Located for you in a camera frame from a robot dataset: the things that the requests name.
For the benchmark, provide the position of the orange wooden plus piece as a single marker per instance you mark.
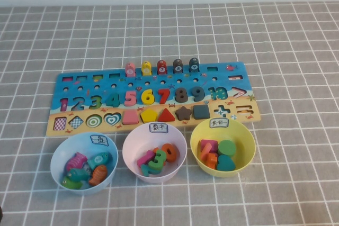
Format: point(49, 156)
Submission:
point(212, 160)

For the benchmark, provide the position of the red wooden triangle piece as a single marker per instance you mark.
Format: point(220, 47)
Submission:
point(167, 117)

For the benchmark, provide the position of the brown wooden star piece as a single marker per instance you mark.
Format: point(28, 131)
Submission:
point(183, 113)

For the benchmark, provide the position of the yellow wooden pentagon piece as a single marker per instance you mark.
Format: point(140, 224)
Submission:
point(148, 116)

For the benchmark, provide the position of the paper label on pink bowl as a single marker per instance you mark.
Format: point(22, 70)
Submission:
point(159, 127)

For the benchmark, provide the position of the slate wooden square piece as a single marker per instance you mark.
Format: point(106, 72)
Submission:
point(201, 111)

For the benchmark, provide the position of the pink wooden trapezoid piece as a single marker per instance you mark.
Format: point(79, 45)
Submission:
point(130, 118)

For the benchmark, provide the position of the paper label on yellow bowl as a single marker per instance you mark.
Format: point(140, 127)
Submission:
point(218, 123)

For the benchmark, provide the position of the light pink plastic bowl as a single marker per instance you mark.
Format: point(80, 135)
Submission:
point(137, 144)

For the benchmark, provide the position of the orange wooden number piece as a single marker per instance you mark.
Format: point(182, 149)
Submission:
point(173, 157)

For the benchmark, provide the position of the orange wooden diamond piece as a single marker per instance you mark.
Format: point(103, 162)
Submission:
point(205, 151)

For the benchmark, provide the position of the colourful wooden number puzzle board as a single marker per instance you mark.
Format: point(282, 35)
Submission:
point(106, 92)

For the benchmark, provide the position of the magenta wooden rectangle piece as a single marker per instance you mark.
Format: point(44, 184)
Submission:
point(214, 145)

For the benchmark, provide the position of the green wooden circle piece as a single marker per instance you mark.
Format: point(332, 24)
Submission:
point(227, 148)

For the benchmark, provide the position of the teal wooden number piece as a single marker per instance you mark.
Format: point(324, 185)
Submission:
point(145, 170)

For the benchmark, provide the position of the paper label on blue bowl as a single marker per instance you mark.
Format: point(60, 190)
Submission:
point(99, 140)

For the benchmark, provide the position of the teal wooden heart piece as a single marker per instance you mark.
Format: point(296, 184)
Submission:
point(225, 164)

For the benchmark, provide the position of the yellow plastic bowl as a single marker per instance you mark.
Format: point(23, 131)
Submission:
point(243, 146)

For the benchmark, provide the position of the light blue plastic bowl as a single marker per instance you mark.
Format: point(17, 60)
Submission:
point(61, 157)

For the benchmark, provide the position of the red wooden number seven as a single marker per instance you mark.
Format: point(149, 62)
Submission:
point(164, 91)

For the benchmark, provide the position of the brown wooden number eight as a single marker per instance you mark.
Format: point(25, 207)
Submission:
point(181, 94)

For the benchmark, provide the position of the yellow wooden number six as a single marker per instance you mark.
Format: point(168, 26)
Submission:
point(144, 96)

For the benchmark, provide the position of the red wooden fish seven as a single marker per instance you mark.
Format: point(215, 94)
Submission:
point(162, 67)

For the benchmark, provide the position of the brown wooden fish eight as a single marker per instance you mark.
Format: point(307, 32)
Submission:
point(178, 66)

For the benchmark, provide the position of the slate wooden number nine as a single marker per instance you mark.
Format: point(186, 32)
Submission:
point(202, 92)

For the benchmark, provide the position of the yellow wooden fish six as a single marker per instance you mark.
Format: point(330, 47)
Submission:
point(146, 68)

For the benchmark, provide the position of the pink wooden number five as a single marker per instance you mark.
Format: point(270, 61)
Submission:
point(131, 92)

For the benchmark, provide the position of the slate wooden fish nine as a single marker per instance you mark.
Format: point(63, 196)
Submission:
point(194, 65)

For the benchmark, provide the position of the pink wooden fish five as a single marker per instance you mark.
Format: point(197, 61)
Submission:
point(130, 70)

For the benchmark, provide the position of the grey white grid tablecloth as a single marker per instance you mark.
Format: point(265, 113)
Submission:
point(169, 38)

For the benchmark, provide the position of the magenta wooden number one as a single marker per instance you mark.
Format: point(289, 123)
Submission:
point(144, 158)

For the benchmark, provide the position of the green wooden number three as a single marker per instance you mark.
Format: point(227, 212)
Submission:
point(156, 170)

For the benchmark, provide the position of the light teal wooden fish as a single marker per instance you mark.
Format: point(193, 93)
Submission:
point(98, 159)

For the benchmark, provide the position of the orange wooden fish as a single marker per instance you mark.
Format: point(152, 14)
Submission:
point(98, 175)

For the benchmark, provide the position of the magenta wooden fish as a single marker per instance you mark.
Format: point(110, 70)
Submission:
point(75, 160)

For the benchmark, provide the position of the dark teal wooden fish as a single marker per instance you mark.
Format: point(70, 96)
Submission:
point(78, 174)

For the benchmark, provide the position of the green wooden fish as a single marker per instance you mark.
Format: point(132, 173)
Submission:
point(69, 183)

